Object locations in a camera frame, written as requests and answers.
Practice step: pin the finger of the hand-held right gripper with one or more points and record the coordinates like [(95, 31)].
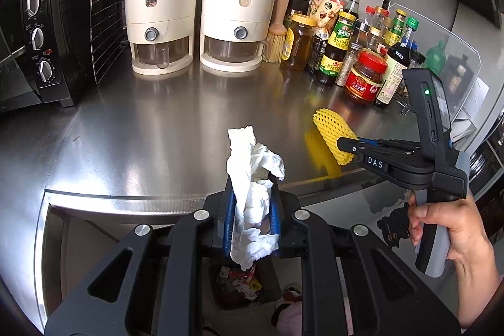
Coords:
[(350, 147), (388, 144)]

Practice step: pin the yellow foam fruit net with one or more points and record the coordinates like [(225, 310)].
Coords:
[(330, 131)]

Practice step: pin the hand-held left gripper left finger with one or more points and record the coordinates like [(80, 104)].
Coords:
[(226, 237)]

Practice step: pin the red capped sauce pouch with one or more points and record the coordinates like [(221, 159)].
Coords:
[(325, 11)]

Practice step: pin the green capped soy sauce bottle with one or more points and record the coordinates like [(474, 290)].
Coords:
[(395, 60)]

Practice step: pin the white tissue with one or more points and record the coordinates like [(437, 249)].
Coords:
[(252, 178)]

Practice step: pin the dark jar with black lid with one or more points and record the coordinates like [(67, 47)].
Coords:
[(417, 59)]

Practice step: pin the dark trash bin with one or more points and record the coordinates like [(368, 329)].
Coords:
[(271, 279)]

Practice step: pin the person's right forearm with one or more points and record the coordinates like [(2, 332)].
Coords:
[(480, 288)]

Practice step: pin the tall orange capped dark bottle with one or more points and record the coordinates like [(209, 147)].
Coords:
[(354, 3)]

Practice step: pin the clear spice shaker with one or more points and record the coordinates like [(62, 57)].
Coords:
[(348, 64)]

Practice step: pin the black cat sticker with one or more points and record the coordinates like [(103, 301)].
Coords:
[(393, 227)]

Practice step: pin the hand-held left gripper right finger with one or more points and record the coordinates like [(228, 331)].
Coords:
[(276, 220)]

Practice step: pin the red chili sauce jar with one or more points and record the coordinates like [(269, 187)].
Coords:
[(364, 82)]

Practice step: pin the yellow green capped bottle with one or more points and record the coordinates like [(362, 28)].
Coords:
[(399, 25)]

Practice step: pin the clear acrylic splash guard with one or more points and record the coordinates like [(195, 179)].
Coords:
[(433, 29)]

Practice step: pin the pink slipper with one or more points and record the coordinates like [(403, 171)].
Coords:
[(287, 320)]

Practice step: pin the green label dark sauce bottle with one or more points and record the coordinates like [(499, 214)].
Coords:
[(334, 60)]

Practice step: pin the steel cooking pot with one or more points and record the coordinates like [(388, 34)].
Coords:
[(458, 70)]

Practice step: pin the small red capped bottle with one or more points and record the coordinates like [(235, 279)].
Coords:
[(370, 15)]

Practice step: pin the honey jar with yellow lid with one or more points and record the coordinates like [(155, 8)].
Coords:
[(297, 44)]

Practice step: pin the black toaster oven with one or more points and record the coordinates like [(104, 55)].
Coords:
[(78, 5)]

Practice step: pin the person's right hand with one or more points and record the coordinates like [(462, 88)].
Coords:
[(460, 229)]

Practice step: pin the orange capped seasoning bottle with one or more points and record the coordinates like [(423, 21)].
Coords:
[(381, 17)]

